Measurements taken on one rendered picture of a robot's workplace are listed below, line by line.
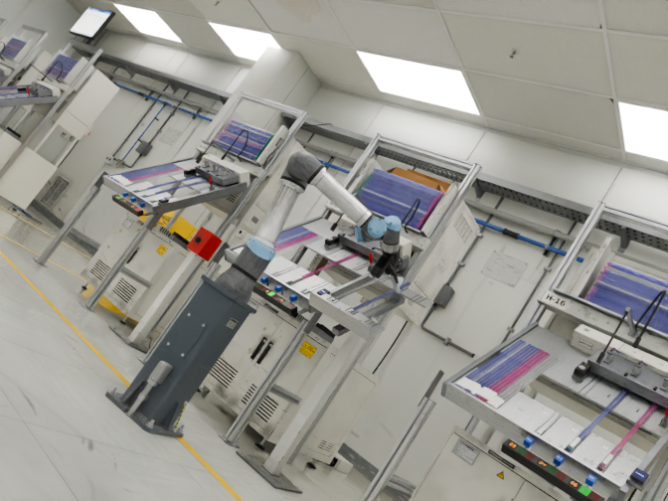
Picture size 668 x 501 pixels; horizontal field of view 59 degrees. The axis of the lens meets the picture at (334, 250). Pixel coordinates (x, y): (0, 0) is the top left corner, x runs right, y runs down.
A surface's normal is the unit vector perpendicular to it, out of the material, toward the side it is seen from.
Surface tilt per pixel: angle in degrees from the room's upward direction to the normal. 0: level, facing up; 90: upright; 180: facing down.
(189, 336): 90
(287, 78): 90
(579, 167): 90
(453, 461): 90
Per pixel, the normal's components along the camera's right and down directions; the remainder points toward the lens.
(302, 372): -0.46, -0.46
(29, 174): 0.69, 0.35
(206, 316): -0.28, -0.36
